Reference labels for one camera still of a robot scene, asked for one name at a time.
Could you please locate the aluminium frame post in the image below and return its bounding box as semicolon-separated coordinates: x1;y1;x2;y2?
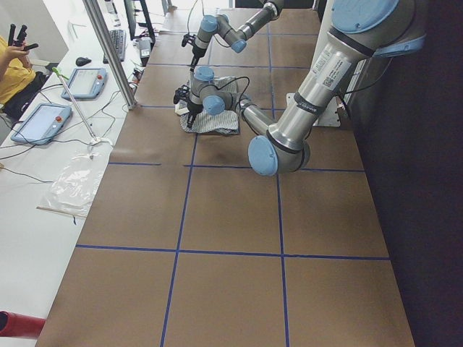
82;0;137;110

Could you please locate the teach pendant tablet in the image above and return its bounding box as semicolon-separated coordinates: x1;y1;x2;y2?
10;103;72;145
67;67;107;100

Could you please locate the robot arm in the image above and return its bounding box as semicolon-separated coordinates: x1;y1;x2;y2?
182;1;284;72
174;1;428;176

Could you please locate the metal reacher grabber tool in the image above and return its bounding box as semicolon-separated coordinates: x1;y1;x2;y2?
52;67;114;157

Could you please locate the near teach pendant tablet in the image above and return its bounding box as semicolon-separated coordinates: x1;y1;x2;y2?
10;103;72;145

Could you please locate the striped polo shirt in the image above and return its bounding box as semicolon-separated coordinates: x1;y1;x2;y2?
175;82;239;135

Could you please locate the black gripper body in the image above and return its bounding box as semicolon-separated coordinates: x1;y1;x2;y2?
187;99;202;127
190;46;205;69

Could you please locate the red cylinder object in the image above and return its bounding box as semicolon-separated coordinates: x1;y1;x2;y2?
1;311;46;339

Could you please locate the black handheld controller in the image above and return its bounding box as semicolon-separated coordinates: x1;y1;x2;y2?
7;24;39;51

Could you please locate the black keyboard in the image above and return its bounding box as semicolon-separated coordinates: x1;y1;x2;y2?
109;30;126;62

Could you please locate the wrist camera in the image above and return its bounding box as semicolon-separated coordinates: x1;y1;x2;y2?
182;33;195;47
173;85;190;105

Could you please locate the brown paper table cover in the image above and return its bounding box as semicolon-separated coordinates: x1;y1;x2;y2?
38;2;414;346

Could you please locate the far teach pendant tablet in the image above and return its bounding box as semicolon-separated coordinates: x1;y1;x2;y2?
67;67;107;100

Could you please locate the clear plastic bag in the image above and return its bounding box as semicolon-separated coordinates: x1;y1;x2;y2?
37;151;109;218

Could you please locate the person in yellow shirt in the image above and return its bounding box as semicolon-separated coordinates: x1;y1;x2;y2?
1;37;48;121

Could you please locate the black computer mouse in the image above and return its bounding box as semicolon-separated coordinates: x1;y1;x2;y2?
75;57;92;67

